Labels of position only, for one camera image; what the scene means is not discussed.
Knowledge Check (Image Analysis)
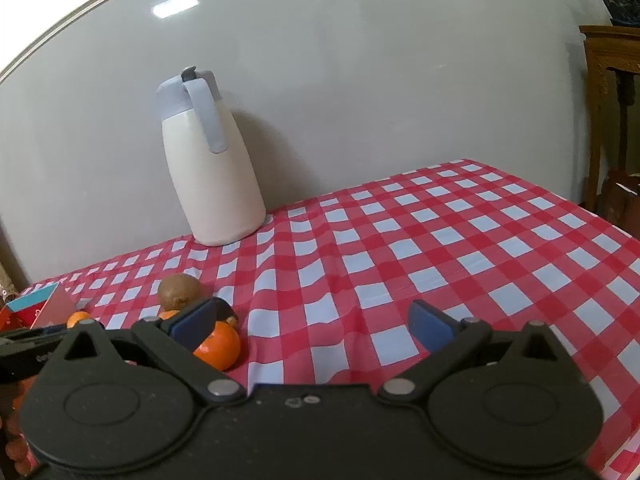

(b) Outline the large orange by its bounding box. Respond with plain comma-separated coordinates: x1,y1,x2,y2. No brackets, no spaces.
192,320,243,372

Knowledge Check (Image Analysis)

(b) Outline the brown kiwi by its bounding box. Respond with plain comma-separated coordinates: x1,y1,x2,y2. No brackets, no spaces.
158,274,204,311

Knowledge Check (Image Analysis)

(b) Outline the dark reddish wooden chair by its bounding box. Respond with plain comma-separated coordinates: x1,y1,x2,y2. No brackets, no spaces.
600,169,640,238

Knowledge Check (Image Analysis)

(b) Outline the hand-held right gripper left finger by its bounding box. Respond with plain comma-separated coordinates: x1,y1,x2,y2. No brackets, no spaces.
47,296,247,404

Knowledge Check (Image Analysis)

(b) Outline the colourful cardboard box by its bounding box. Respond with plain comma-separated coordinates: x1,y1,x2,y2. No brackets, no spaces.
0,282,77,332

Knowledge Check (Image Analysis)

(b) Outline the white thermos jug grey lid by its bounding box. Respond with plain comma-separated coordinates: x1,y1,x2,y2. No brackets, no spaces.
156,66,267,247

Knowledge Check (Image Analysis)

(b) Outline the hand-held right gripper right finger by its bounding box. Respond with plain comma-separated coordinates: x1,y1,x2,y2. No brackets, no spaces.
377,300,572,404

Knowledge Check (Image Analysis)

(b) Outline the red white checkered tablecloth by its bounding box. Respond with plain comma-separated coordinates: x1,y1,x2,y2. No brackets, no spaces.
0,158,640,480

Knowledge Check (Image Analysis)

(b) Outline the dark purple passion fruit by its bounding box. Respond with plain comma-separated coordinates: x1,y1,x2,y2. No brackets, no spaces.
212,297,240,329

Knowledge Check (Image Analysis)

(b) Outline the carved wooden cabinet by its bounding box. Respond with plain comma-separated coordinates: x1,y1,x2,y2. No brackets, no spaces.
579,25,640,221

